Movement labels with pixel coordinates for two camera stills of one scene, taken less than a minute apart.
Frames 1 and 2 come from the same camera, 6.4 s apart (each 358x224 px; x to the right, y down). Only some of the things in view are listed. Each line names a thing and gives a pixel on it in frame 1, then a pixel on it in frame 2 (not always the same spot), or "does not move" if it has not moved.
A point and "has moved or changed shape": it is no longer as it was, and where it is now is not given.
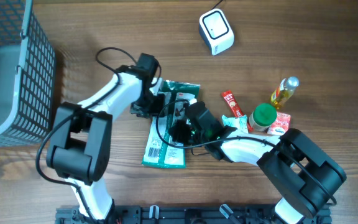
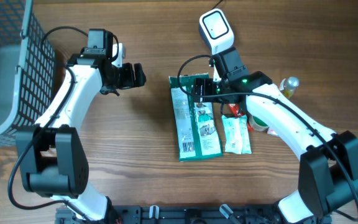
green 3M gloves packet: (160, 150) has moved or changed shape
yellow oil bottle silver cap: (284, 91) does not move
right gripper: (179, 136) -> (207, 83)
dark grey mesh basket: (17, 75) does not move
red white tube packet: (235, 107) does not move
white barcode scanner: (215, 32) does not move
